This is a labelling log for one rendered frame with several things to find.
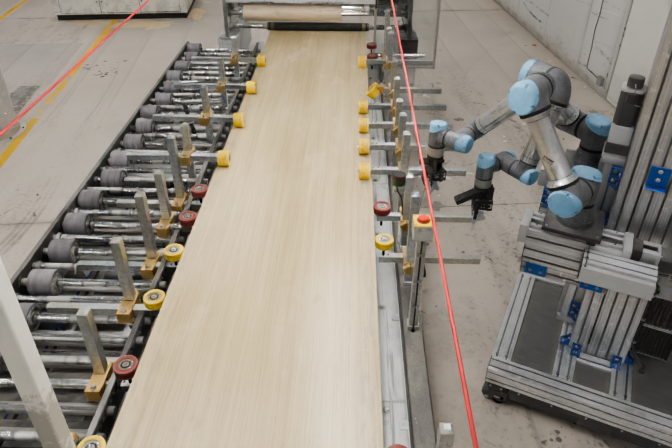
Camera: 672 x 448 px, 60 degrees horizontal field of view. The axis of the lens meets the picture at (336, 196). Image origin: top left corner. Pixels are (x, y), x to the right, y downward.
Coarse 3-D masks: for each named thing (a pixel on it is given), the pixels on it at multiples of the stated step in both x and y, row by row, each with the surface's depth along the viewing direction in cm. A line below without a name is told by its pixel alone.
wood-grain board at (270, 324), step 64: (320, 64) 421; (256, 128) 335; (320, 128) 335; (256, 192) 279; (320, 192) 279; (192, 256) 239; (256, 256) 239; (320, 256) 239; (192, 320) 209; (256, 320) 209; (320, 320) 209; (192, 384) 185; (256, 384) 185; (320, 384) 185
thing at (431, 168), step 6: (432, 162) 257; (438, 162) 252; (426, 168) 259; (432, 168) 258; (438, 168) 255; (426, 174) 261; (432, 174) 255; (438, 174) 256; (432, 180) 257; (438, 180) 259; (444, 180) 259
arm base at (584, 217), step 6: (594, 204) 229; (582, 210) 229; (588, 210) 229; (594, 210) 232; (558, 216) 236; (576, 216) 230; (582, 216) 229; (588, 216) 231; (594, 216) 232; (564, 222) 233; (570, 222) 231; (576, 222) 230; (582, 222) 230; (588, 222) 231; (594, 222) 234; (576, 228) 231; (582, 228) 231; (588, 228) 232
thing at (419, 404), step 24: (384, 96) 422; (384, 120) 391; (408, 288) 252; (408, 312) 240; (408, 336) 229; (408, 360) 219; (408, 384) 210; (408, 408) 206; (432, 408) 202; (432, 432) 194
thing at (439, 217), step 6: (378, 216) 270; (384, 216) 270; (390, 216) 270; (396, 216) 270; (438, 216) 270; (444, 216) 270; (450, 216) 270; (456, 216) 270; (462, 216) 270; (468, 216) 270; (462, 222) 271; (468, 222) 271
